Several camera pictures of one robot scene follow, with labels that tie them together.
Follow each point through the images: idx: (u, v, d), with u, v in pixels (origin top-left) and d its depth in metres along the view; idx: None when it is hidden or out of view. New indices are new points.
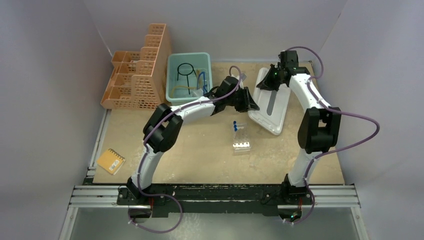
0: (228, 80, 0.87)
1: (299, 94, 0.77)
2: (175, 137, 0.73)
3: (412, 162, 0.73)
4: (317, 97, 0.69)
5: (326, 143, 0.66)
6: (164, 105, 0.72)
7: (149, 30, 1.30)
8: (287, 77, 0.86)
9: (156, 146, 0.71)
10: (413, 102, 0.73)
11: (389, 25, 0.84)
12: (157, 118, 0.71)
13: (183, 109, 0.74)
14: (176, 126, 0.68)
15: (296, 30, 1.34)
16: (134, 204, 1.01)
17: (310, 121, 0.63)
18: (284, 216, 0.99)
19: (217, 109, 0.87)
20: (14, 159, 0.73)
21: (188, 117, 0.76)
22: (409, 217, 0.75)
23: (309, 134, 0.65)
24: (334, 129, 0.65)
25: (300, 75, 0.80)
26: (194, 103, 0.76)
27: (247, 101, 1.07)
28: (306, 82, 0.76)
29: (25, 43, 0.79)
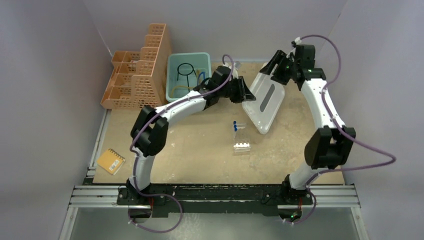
0: (219, 71, 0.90)
1: (311, 103, 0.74)
2: (163, 139, 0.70)
3: (412, 162, 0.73)
4: (332, 114, 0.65)
5: (333, 162, 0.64)
6: (149, 108, 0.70)
7: (149, 30, 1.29)
8: (300, 79, 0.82)
9: (144, 149, 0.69)
10: (414, 102, 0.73)
11: (389, 25, 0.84)
12: (142, 121, 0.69)
13: (169, 109, 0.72)
14: (160, 128, 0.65)
15: (296, 30, 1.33)
16: (134, 204, 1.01)
17: (321, 142, 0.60)
18: (284, 216, 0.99)
19: (210, 102, 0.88)
20: (14, 159, 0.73)
21: (176, 117, 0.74)
22: (409, 217, 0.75)
23: (317, 154, 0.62)
24: (345, 150, 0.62)
25: (315, 80, 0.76)
26: (180, 100, 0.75)
27: (243, 90, 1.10)
28: (322, 92, 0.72)
29: (25, 43, 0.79)
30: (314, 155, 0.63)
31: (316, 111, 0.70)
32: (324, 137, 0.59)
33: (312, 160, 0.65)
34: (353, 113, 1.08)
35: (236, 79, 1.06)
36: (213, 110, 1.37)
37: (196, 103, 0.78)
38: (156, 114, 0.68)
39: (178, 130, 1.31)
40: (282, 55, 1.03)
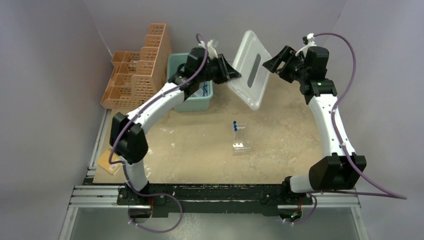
0: (193, 54, 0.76)
1: (318, 121, 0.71)
2: (143, 143, 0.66)
3: (413, 162, 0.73)
4: (342, 140, 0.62)
5: (338, 187, 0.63)
6: (120, 115, 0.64)
7: (149, 30, 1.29)
8: (308, 93, 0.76)
9: (127, 157, 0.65)
10: (415, 101, 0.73)
11: (390, 25, 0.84)
12: (115, 130, 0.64)
13: (143, 112, 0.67)
14: (136, 135, 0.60)
15: (296, 30, 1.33)
16: (134, 204, 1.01)
17: (328, 171, 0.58)
18: (284, 216, 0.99)
19: (189, 91, 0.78)
20: (14, 159, 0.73)
21: (152, 119, 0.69)
22: (409, 217, 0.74)
23: (323, 181, 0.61)
24: (352, 178, 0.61)
25: (324, 96, 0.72)
26: (153, 100, 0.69)
27: (226, 69, 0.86)
28: (332, 112, 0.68)
29: (25, 43, 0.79)
30: (320, 181, 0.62)
31: (324, 132, 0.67)
32: (332, 167, 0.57)
33: (317, 183, 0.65)
34: (353, 112, 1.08)
35: (216, 58, 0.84)
36: (213, 110, 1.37)
37: (172, 98, 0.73)
38: (129, 121, 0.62)
39: (178, 130, 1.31)
40: (291, 52, 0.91)
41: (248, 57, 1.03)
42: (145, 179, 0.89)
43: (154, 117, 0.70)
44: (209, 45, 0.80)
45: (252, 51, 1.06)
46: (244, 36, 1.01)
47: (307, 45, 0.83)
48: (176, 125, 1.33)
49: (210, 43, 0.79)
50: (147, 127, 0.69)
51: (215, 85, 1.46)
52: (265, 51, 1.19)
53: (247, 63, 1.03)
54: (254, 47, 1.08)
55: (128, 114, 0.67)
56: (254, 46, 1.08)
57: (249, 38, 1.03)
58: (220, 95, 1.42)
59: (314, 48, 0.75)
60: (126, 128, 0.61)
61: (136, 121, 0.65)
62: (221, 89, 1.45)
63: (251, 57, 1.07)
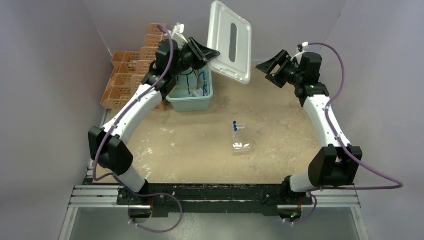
0: (161, 49, 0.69)
1: (314, 119, 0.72)
2: (126, 153, 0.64)
3: (412, 162, 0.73)
4: (336, 131, 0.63)
5: (338, 183, 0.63)
6: (95, 129, 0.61)
7: (149, 30, 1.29)
8: (303, 96, 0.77)
9: (112, 169, 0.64)
10: (414, 101, 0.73)
11: (390, 25, 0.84)
12: (93, 145, 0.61)
13: (119, 121, 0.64)
14: (116, 147, 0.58)
15: (296, 30, 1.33)
16: (134, 204, 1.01)
17: (326, 163, 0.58)
18: (284, 216, 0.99)
19: (166, 89, 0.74)
20: (14, 159, 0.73)
21: (131, 127, 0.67)
22: (409, 218, 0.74)
23: (322, 174, 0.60)
24: (350, 171, 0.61)
25: (317, 97, 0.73)
26: (128, 107, 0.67)
27: (200, 52, 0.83)
28: (325, 109, 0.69)
29: (24, 43, 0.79)
30: (318, 176, 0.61)
31: (320, 129, 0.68)
32: (329, 159, 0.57)
33: (317, 180, 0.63)
34: (353, 112, 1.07)
35: (186, 45, 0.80)
36: (213, 110, 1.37)
37: (149, 100, 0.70)
38: (107, 134, 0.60)
39: (178, 130, 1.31)
40: (287, 56, 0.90)
41: (223, 28, 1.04)
42: (141, 180, 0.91)
43: (134, 124, 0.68)
44: (174, 32, 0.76)
45: (225, 23, 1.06)
46: (211, 13, 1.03)
47: (302, 53, 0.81)
48: (176, 125, 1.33)
49: (175, 29, 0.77)
50: (127, 136, 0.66)
51: (215, 85, 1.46)
52: (239, 17, 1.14)
53: (223, 36, 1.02)
54: (227, 19, 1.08)
55: (104, 127, 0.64)
56: (226, 18, 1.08)
57: (219, 13, 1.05)
58: (220, 95, 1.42)
59: (308, 54, 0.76)
60: (104, 142, 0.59)
61: (114, 132, 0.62)
62: (221, 88, 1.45)
63: (225, 28, 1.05)
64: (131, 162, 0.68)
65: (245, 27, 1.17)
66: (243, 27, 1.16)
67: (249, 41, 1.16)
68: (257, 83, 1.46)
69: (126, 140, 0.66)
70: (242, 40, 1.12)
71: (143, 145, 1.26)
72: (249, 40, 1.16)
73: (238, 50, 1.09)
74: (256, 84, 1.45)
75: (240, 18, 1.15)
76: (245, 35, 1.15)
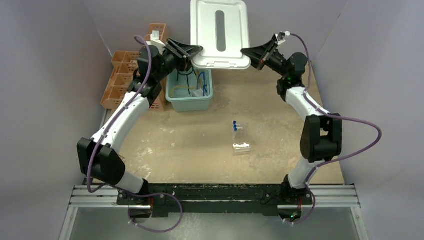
0: (143, 57, 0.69)
1: (297, 106, 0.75)
2: (119, 162, 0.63)
3: (411, 162, 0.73)
4: (314, 105, 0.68)
5: (330, 153, 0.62)
6: (84, 140, 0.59)
7: (149, 30, 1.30)
8: (283, 92, 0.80)
9: (105, 180, 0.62)
10: (411, 102, 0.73)
11: (388, 25, 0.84)
12: (83, 156, 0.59)
13: (109, 130, 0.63)
14: (108, 156, 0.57)
15: (295, 30, 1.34)
16: (134, 204, 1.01)
17: (312, 130, 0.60)
18: (284, 216, 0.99)
19: (152, 95, 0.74)
20: (14, 159, 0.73)
21: (121, 135, 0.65)
22: (409, 218, 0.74)
23: (312, 143, 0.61)
24: (336, 136, 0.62)
25: (297, 89, 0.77)
26: (117, 115, 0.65)
27: (181, 50, 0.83)
28: (303, 93, 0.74)
29: (24, 43, 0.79)
30: (309, 146, 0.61)
31: (302, 109, 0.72)
32: (314, 123, 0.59)
33: (308, 152, 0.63)
34: (352, 113, 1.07)
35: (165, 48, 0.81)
36: (213, 110, 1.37)
37: (136, 107, 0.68)
38: (97, 143, 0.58)
39: (178, 130, 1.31)
40: (276, 43, 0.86)
41: (205, 23, 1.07)
42: (139, 180, 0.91)
43: (123, 131, 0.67)
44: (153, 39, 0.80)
45: (207, 17, 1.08)
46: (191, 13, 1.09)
47: (283, 40, 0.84)
48: (176, 124, 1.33)
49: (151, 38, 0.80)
50: (117, 145, 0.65)
51: (215, 85, 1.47)
52: (225, 3, 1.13)
53: (208, 26, 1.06)
54: (211, 9, 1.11)
55: (93, 137, 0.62)
56: (210, 8, 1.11)
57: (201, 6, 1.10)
58: (220, 95, 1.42)
59: (296, 57, 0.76)
60: (95, 152, 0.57)
61: (104, 142, 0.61)
62: (222, 88, 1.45)
63: (210, 20, 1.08)
64: (123, 171, 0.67)
65: (237, 6, 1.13)
66: (234, 8, 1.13)
67: (244, 18, 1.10)
68: (258, 83, 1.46)
69: (117, 149, 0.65)
70: (231, 23, 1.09)
71: (143, 145, 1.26)
72: (244, 18, 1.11)
73: (230, 33, 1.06)
74: (256, 84, 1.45)
75: (228, 0, 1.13)
76: (236, 16, 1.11)
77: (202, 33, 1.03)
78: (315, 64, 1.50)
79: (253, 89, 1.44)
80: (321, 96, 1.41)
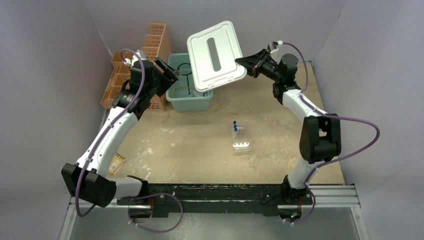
0: (136, 67, 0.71)
1: (294, 109, 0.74)
2: (108, 184, 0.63)
3: (411, 162, 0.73)
4: (312, 106, 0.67)
5: (330, 153, 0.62)
6: (69, 166, 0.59)
7: (149, 30, 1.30)
8: (280, 95, 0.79)
9: (95, 203, 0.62)
10: (411, 101, 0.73)
11: (388, 25, 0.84)
12: (70, 183, 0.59)
13: (94, 152, 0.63)
14: (94, 182, 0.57)
15: (296, 30, 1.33)
16: (134, 204, 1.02)
17: (311, 130, 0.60)
18: (284, 216, 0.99)
19: (140, 107, 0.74)
20: (14, 159, 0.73)
21: (108, 156, 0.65)
22: (409, 218, 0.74)
23: (311, 144, 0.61)
24: (336, 136, 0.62)
25: (292, 91, 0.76)
26: (101, 135, 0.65)
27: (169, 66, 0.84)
28: (299, 95, 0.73)
29: (24, 43, 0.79)
30: (309, 146, 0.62)
31: (299, 110, 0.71)
32: (312, 123, 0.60)
33: (308, 153, 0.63)
34: (352, 113, 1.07)
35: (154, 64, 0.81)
36: (213, 110, 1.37)
37: (122, 124, 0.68)
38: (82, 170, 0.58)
39: (178, 130, 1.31)
40: (267, 52, 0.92)
41: (200, 54, 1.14)
42: (138, 183, 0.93)
43: (110, 152, 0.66)
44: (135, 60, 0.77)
45: (201, 48, 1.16)
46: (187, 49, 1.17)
47: (277, 49, 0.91)
48: (176, 124, 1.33)
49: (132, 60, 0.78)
50: (104, 167, 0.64)
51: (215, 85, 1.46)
52: (213, 28, 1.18)
53: (204, 56, 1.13)
54: (201, 39, 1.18)
55: (77, 162, 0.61)
56: (201, 39, 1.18)
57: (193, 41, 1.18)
58: (220, 95, 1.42)
59: (286, 58, 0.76)
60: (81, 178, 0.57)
61: (89, 167, 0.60)
62: (222, 88, 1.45)
63: (204, 50, 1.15)
64: (114, 191, 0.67)
65: (224, 27, 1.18)
66: (222, 29, 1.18)
67: (233, 36, 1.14)
68: (257, 83, 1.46)
69: (104, 172, 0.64)
70: (223, 45, 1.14)
71: (143, 145, 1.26)
72: (233, 36, 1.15)
73: (223, 53, 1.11)
74: (256, 84, 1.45)
75: (215, 25, 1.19)
76: (225, 36, 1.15)
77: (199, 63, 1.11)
78: (315, 64, 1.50)
79: (253, 89, 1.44)
80: (321, 96, 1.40)
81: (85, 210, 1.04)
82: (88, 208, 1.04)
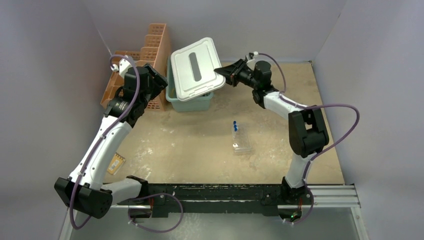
0: (131, 73, 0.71)
1: (277, 109, 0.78)
2: (103, 196, 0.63)
3: (411, 162, 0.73)
4: (293, 102, 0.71)
5: (319, 143, 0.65)
6: (62, 181, 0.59)
7: (149, 30, 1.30)
8: (261, 101, 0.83)
9: (91, 215, 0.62)
10: (411, 101, 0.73)
11: (388, 25, 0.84)
12: (65, 197, 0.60)
13: (87, 166, 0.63)
14: (88, 196, 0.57)
15: (295, 30, 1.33)
16: (134, 204, 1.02)
17: (297, 124, 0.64)
18: (284, 216, 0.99)
19: (133, 115, 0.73)
20: (14, 159, 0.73)
21: (101, 168, 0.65)
22: (409, 218, 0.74)
23: (300, 138, 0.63)
24: (320, 125, 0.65)
25: (271, 94, 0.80)
26: (94, 147, 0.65)
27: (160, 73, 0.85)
28: (278, 96, 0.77)
29: (24, 42, 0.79)
30: (299, 141, 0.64)
31: (282, 109, 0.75)
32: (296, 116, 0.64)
33: (300, 147, 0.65)
34: (352, 113, 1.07)
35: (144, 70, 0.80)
36: (213, 110, 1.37)
37: (115, 134, 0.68)
38: (75, 185, 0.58)
39: (178, 130, 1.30)
40: (244, 61, 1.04)
41: (183, 67, 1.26)
42: (137, 184, 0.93)
43: (104, 163, 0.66)
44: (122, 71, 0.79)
45: (183, 62, 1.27)
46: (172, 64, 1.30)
47: (253, 59, 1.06)
48: (176, 125, 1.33)
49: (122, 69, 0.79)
50: (98, 180, 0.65)
51: None
52: (194, 44, 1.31)
53: (186, 70, 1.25)
54: (185, 54, 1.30)
55: (70, 177, 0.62)
56: (185, 54, 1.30)
57: (177, 56, 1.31)
58: (220, 95, 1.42)
59: (260, 64, 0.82)
60: (74, 194, 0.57)
61: (83, 181, 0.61)
62: (222, 88, 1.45)
63: (187, 64, 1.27)
64: (110, 201, 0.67)
65: (205, 42, 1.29)
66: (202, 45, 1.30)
67: (212, 51, 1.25)
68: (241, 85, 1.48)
69: (98, 184, 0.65)
70: (203, 58, 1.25)
71: (143, 145, 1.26)
72: (212, 50, 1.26)
73: (202, 66, 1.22)
74: None
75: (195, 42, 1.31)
76: (205, 51, 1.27)
77: (181, 76, 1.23)
78: (315, 64, 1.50)
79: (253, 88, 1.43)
80: (321, 95, 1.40)
81: (81, 222, 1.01)
82: (84, 220, 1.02)
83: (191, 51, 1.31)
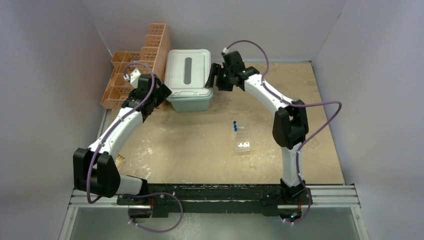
0: (143, 77, 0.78)
1: (258, 96, 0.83)
2: (115, 174, 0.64)
3: (411, 162, 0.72)
4: (278, 96, 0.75)
5: (301, 134, 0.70)
6: (81, 150, 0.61)
7: (149, 30, 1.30)
8: (240, 82, 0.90)
9: (101, 193, 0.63)
10: (410, 101, 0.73)
11: (388, 25, 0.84)
12: (80, 167, 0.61)
13: (106, 139, 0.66)
14: (106, 164, 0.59)
15: (296, 29, 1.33)
16: (134, 204, 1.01)
17: (282, 122, 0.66)
18: (284, 216, 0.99)
19: (145, 110, 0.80)
20: (12, 160, 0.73)
21: (117, 145, 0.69)
22: (409, 218, 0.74)
23: (285, 132, 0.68)
24: (303, 119, 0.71)
25: (252, 77, 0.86)
26: (113, 126, 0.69)
27: None
28: (261, 83, 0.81)
29: (24, 43, 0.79)
30: (283, 135, 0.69)
31: (267, 101, 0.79)
32: (283, 117, 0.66)
33: (284, 139, 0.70)
34: (353, 113, 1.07)
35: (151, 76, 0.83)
36: (213, 110, 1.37)
37: (131, 120, 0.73)
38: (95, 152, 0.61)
39: (178, 130, 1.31)
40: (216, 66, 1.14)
41: (178, 66, 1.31)
42: (138, 181, 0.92)
43: (119, 141, 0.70)
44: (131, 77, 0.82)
45: (179, 63, 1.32)
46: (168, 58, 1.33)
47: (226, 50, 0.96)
48: (176, 124, 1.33)
49: (133, 76, 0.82)
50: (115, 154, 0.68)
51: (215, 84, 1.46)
52: (192, 51, 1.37)
53: (179, 69, 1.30)
54: (181, 55, 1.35)
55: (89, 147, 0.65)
56: (181, 56, 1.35)
57: (174, 55, 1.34)
58: (220, 95, 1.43)
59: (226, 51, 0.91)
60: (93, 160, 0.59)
61: (102, 150, 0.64)
62: None
63: (181, 64, 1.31)
64: (118, 182, 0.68)
65: (203, 53, 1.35)
66: (199, 55, 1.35)
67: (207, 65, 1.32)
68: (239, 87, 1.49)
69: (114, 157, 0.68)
70: (196, 67, 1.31)
71: (143, 145, 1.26)
72: (207, 63, 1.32)
73: (194, 74, 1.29)
74: None
75: (195, 50, 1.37)
76: (200, 61, 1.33)
77: (173, 73, 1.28)
78: (315, 64, 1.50)
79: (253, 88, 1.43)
80: (321, 95, 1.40)
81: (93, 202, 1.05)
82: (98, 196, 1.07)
83: (189, 56, 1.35)
